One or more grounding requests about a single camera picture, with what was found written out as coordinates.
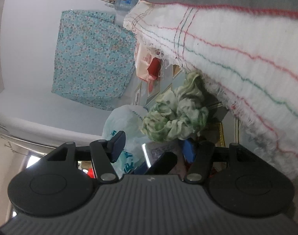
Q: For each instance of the red bag on wheelchair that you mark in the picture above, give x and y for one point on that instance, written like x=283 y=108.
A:
x=89 y=173

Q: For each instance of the green white patterned cloth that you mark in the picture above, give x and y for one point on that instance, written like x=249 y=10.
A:
x=173 y=117

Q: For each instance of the red plastic bag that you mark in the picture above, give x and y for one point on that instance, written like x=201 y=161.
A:
x=154 y=67

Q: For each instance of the white woven blanket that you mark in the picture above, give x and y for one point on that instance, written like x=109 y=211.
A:
x=237 y=53

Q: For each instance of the white plastic bag teal print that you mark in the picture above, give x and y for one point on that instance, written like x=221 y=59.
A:
x=124 y=124

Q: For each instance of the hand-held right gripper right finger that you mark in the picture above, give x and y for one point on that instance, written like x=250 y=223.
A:
x=189 y=152

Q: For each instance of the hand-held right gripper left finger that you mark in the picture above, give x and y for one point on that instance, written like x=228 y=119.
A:
x=118 y=146

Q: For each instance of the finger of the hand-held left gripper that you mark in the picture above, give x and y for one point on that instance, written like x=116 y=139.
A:
x=165 y=162

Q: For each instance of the teal floral cloth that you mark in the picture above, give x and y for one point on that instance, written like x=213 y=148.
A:
x=90 y=61

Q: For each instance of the pink white plastic bag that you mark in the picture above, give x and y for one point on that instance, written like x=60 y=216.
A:
x=141 y=61

